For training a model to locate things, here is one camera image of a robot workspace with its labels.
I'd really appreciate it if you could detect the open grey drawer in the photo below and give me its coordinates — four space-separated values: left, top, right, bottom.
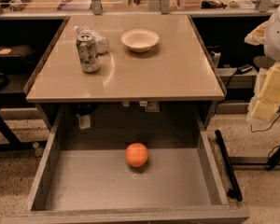
2 103 248 224

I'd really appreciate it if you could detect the black floor bar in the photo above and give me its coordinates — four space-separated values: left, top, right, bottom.
215 130 243 202

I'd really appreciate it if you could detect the green white soda can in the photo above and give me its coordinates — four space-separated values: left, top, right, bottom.
76 34 100 73

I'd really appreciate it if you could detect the orange fruit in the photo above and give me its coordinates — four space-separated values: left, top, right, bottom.
125 143 148 168

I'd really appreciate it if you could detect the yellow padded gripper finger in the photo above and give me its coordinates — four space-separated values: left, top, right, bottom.
246 62 280 124
245 21 267 46

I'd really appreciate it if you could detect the black power adapter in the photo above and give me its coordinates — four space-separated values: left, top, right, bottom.
236 64 253 75

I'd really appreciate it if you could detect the beige top cabinet counter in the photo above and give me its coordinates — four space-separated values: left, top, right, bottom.
27 14 225 104

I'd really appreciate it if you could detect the white paper bowl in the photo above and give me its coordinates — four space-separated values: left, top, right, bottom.
121 29 160 53

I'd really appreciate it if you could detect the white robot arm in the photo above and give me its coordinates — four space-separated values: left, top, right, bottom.
245 6 280 125

